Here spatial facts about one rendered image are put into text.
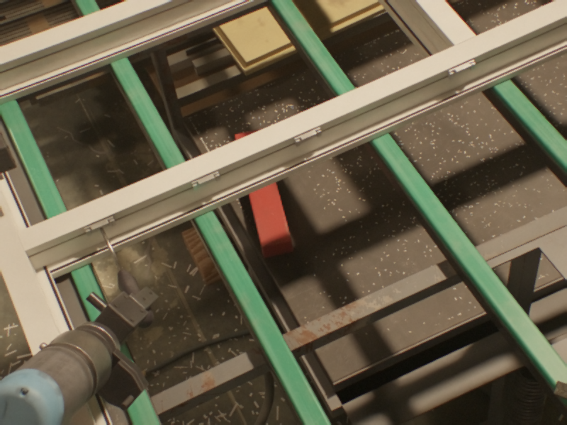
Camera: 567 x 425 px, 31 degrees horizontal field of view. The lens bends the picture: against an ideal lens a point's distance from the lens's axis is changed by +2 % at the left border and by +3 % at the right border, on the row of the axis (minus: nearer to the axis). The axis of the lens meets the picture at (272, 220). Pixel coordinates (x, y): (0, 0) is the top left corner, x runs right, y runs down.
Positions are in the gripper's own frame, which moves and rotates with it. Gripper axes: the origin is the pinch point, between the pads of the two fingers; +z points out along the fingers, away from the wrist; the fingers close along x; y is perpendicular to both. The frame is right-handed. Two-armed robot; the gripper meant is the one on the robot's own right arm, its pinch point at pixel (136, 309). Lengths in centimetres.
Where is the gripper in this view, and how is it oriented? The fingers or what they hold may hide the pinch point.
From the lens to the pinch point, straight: 153.2
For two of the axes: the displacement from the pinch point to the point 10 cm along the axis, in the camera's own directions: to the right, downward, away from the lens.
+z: 2.9, -3.0, 9.1
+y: -7.5, -6.6, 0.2
